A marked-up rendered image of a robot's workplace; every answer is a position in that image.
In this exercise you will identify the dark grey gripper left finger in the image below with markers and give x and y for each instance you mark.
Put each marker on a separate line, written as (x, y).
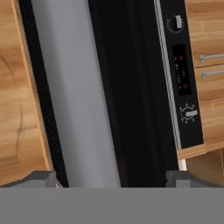
(40, 178)

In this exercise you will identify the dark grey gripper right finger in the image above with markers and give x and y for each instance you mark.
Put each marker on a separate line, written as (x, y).
(180, 178)

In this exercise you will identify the silver oven knob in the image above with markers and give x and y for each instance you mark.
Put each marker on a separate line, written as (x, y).
(190, 113)
(177, 22)

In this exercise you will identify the wooden cupboard door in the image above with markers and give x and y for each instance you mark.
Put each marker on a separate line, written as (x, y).
(213, 110)
(205, 26)

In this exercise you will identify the oven door, grey inner face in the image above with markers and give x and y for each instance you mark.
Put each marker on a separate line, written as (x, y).
(78, 96)

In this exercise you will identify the black built-in oven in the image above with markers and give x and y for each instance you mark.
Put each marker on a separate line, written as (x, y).
(140, 87)

